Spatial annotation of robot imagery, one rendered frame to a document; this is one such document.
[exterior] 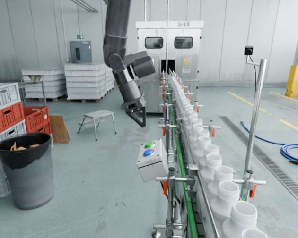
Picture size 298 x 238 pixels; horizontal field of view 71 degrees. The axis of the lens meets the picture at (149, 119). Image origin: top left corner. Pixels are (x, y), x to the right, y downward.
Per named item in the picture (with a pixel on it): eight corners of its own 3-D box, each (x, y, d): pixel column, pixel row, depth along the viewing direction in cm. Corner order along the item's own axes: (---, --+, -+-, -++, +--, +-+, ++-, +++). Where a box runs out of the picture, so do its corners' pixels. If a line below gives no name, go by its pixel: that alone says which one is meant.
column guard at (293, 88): (301, 97, 734) (308, 65, 702) (289, 97, 736) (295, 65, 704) (294, 95, 771) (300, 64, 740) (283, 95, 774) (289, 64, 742)
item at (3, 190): (5, 198, 214) (1, 179, 207) (-35, 199, 212) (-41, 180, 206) (34, 167, 272) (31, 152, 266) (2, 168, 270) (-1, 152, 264)
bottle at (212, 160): (192, 211, 56) (196, 155, 51) (206, 202, 59) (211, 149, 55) (210, 225, 51) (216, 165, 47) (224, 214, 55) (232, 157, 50)
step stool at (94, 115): (97, 126, 429) (95, 107, 417) (117, 133, 391) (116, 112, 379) (76, 132, 395) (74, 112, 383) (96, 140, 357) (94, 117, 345)
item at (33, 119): (29, 133, 268) (26, 117, 262) (-3, 133, 268) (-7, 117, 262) (50, 119, 326) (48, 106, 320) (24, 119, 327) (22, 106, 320)
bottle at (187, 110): (182, 144, 98) (184, 111, 93) (180, 140, 104) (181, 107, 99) (195, 144, 98) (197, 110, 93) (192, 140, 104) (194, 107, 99)
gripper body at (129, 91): (145, 97, 71) (137, 77, 69) (143, 104, 61) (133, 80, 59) (127, 104, 72) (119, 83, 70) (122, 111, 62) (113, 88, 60)
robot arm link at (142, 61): (104, 43, 61) (105, 57, 55) (141, 29, 61) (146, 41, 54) (119, 76, 70) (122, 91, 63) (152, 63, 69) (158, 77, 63)
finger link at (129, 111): (153, 119, 73) (144, 94, 70) (153, 126, 66) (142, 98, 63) (135, 125, 74) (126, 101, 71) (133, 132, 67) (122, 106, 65)
